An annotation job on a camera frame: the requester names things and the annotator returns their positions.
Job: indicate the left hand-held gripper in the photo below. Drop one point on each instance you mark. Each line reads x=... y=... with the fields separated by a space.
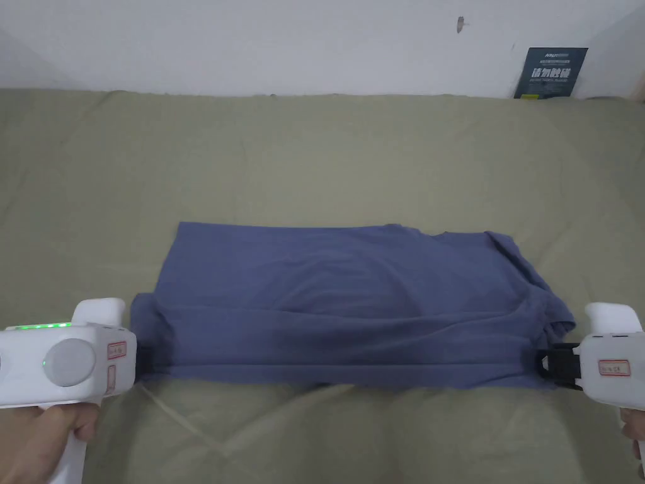
x=75 y=360

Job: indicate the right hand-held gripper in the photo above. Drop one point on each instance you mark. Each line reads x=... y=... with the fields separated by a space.
x=612 y=368

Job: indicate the dark blue shirt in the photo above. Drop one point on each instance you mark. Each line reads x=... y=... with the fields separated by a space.
x=352 y=312

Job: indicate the person's left hand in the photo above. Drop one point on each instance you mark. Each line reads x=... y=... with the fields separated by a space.
x=35 y=438

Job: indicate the person's right hand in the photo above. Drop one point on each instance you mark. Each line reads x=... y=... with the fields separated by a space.
x=634 y=428

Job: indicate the dark printed sign card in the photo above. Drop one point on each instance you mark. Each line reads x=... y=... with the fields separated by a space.
x=550 y=73

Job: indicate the bed with pale green sheet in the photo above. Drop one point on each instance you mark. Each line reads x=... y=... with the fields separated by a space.
x=322 y=151

